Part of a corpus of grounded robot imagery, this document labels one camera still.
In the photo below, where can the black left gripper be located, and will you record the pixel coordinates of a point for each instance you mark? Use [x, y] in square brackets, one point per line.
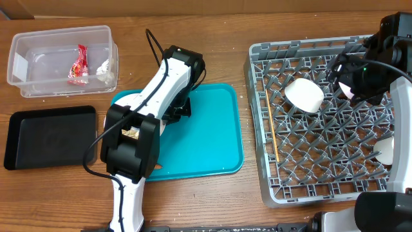
[168, 117]

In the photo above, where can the wooden chopstick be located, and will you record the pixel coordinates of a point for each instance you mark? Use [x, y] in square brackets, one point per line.
[271, 122]

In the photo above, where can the white bowl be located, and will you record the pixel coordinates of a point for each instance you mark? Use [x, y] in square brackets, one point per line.
[305, 95]

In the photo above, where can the pink bowl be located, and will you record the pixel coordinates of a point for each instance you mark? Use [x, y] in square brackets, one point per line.
[346, 90]

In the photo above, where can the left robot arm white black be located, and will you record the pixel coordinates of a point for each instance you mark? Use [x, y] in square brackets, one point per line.
[130, 142]

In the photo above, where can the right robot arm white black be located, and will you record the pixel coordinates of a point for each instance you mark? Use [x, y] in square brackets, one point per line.
[385, 67]

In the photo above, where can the grey dishwasher rack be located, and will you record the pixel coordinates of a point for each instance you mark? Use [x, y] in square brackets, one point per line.
[324, 156]

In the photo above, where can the teal serving tray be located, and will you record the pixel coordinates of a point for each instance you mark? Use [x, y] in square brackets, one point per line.
[208, 142]

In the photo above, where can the red snack wrapper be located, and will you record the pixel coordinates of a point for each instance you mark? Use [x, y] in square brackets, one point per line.
[79, 72]

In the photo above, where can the clear plastic bin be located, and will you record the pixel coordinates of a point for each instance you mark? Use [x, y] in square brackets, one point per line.
[39, 62]

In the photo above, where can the black plastic tray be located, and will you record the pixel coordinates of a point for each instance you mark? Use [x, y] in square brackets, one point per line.
[48, 138]

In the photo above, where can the white cup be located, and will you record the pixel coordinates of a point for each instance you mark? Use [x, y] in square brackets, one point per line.
[385, 148]

